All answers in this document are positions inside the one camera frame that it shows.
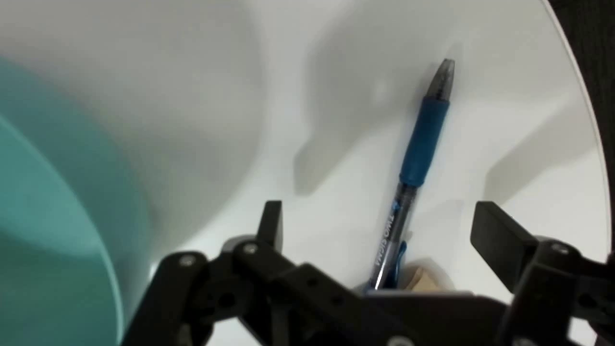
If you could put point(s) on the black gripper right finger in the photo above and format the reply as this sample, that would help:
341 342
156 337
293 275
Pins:
550 281

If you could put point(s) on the blue ballpoint pen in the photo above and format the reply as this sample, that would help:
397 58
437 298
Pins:
424 144

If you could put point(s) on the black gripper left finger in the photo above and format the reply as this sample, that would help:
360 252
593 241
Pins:
270 294

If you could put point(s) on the teal plastic bowl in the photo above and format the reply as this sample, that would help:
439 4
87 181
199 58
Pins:
51 256

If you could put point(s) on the large flat brown napkin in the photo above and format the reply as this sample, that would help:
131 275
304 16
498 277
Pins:
422 281

